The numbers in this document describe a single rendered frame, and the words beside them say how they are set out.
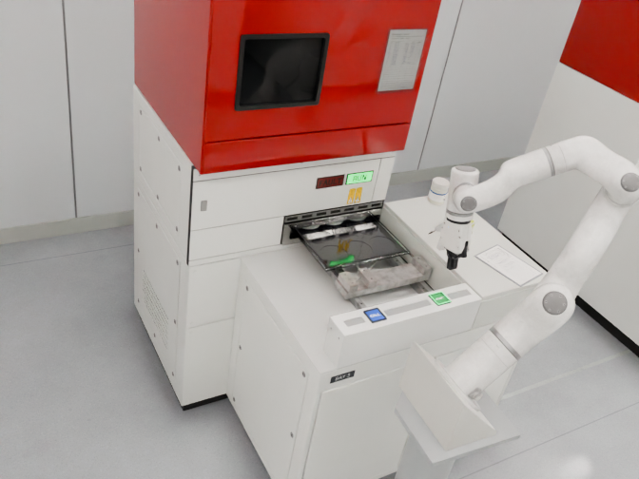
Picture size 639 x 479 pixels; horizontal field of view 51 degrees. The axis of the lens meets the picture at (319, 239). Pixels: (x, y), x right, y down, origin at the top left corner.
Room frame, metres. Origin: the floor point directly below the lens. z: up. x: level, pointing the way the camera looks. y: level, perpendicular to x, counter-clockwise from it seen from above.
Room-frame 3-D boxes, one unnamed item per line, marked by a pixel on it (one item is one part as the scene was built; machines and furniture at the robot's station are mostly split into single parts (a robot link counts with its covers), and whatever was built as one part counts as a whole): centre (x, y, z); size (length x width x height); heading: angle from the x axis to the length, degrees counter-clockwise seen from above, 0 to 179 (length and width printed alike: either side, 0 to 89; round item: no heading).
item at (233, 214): (2.12, 0.11, 1.02); 0.82 x 0.03 x 0.40; 125
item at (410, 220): (2.19, -0.55, 0.89); 0.62 x 0.35 x 0.14; 35
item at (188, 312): (2.40, 0.30, 0.41); 0.82 x 0.71 x 0.82; 125
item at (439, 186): (2.43, -0.44, 1.01); 0.07 x 0.07 x 0.10
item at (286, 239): (2.21, -0.04, 0.89); 0.44 x 0.02 x 0.10; 125
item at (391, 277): (1.96, -0.26, 0.87); 0.36 x 0.08 x 0.03; 125
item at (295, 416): (2.01, -0.30, 0.41); 0.97 x 0.64 x 0.82; 125
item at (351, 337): (1.71, -0.33, 0.89); 0.55 x 0.09 x 0.14; 125
